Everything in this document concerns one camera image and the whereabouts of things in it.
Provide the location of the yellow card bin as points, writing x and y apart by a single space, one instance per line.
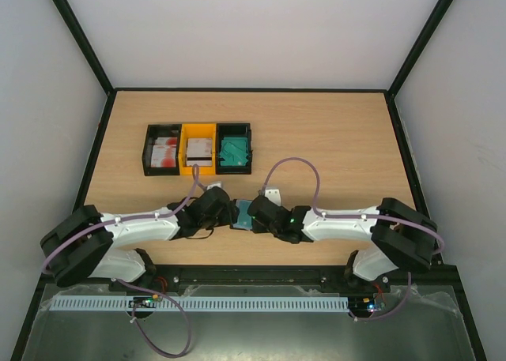
197 130

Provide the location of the white red card stack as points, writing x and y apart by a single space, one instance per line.
164 152

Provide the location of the black leather card holder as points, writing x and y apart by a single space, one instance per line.
240 219

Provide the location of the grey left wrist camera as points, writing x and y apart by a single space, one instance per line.
215 185

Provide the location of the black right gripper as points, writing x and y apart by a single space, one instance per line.
253 210

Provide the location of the black card bin left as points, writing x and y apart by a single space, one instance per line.
154 131

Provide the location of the white orange card stack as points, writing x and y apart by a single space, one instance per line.
199 151

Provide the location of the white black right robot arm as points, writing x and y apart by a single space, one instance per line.
400 237

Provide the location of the teal card stack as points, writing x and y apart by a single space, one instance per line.
234 152

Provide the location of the white slotted cable duct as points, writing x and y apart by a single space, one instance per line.
104 303

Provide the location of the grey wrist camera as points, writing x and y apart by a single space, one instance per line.
215 185
273 195

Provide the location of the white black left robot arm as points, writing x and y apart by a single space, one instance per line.
91 244

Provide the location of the black card bin right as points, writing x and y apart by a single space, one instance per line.
233 129

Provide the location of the black enclosure frame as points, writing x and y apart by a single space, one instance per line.
72 23

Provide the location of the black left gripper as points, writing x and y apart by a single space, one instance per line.
229 216

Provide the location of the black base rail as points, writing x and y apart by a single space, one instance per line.
327 279

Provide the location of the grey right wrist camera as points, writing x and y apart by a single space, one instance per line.
273 195

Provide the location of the black card bin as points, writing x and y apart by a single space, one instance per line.
154 131
233 129

